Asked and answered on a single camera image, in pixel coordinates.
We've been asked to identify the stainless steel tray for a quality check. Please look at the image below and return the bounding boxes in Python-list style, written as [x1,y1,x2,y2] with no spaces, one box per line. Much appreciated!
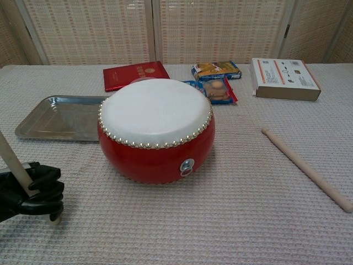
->
[15,95,111,144]

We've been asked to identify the bamboo folding screen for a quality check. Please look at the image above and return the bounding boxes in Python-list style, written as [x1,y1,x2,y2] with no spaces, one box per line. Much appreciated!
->
[0,0,353,68]

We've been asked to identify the white orange cardboard box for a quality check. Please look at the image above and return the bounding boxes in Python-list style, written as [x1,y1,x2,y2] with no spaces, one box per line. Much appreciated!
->
[250,57,323,102]

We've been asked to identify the red drum white skin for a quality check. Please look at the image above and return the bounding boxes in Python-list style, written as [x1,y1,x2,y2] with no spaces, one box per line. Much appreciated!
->
[97,78,216,185]

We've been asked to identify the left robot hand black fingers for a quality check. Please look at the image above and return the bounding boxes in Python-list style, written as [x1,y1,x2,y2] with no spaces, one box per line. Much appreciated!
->
[0,161,65,223]

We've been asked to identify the wooden drumstick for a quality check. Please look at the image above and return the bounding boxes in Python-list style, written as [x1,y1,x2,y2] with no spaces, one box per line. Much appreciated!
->
[0,129,61,226]
[261,127,353,213]

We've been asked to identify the blue biscuit bag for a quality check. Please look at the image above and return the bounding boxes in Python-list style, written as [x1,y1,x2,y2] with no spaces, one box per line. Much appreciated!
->
[181,76,238,105]

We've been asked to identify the red certificate booklet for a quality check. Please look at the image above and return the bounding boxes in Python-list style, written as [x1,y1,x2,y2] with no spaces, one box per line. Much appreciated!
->
[103,61,171,92]

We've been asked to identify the beige woven table cloth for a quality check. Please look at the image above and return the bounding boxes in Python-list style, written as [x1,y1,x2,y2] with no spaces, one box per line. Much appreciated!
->
[0,62,353,265]

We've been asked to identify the yellow blue snack pack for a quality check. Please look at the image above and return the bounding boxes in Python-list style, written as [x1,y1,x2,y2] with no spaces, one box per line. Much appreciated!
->
[191,61,243,82]

